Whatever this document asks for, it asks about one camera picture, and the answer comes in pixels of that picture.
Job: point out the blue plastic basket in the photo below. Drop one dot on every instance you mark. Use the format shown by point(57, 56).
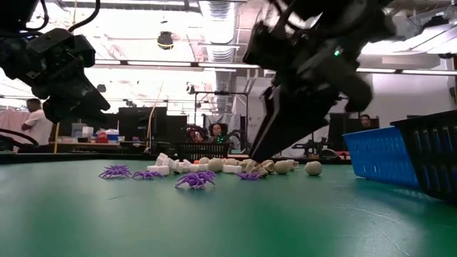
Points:
point(378, 157)

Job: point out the long black plastic basket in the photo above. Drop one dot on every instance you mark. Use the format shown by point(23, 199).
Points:
point(428, 157)

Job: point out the silver ventilation duct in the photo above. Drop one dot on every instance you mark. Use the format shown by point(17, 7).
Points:
point(218, 43)

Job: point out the round black ceiling fixture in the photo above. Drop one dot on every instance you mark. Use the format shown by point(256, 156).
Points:
point(165, 40)

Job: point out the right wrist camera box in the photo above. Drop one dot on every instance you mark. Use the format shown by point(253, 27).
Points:
point(262, 46)

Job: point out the yellow pole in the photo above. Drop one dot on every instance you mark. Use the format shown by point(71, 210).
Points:
point(57, 137)

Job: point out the table with boxes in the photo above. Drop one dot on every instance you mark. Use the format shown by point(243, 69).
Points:
point(89, 144)

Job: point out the bar with light strips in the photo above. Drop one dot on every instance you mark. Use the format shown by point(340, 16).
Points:
point(160, 64)

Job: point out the purple plastic spider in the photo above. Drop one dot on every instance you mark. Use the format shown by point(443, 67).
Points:
point(115, 172)
point(195, 180)
point(147, 175)
point(249, 176)

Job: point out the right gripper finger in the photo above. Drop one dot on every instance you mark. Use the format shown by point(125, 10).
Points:
point(292, 121)
point(265, 125)

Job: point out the cream plastic skull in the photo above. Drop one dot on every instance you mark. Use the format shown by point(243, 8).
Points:
point(283, 167)
point(246, 165)
point(260, 170)
point(231, 161)
point(313, 168)
point(215, 165)
point(203, 160)
point(268, 166)

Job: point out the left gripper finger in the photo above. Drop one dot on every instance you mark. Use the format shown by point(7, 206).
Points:
point(68, 112)
point(82, 91)

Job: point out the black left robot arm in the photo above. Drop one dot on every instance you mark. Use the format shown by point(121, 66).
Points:
point(14, 14)

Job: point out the small black plastic basket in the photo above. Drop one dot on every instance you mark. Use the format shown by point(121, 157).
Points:
point(203, 151)

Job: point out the black background rig frame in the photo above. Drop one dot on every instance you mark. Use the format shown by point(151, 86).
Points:
point(221, 93)

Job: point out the person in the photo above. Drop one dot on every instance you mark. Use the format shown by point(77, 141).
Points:
point(37, 123)
point(365, 121)
point(218, 132)
point(196, 135)

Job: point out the pink hanging cloth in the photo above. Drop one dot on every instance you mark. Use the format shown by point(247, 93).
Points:
point(10, 125)

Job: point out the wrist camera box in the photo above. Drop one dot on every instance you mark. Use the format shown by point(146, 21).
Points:
point(262, 46)
point(60, 48)

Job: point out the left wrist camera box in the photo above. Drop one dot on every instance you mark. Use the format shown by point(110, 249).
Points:
point(60, 48)

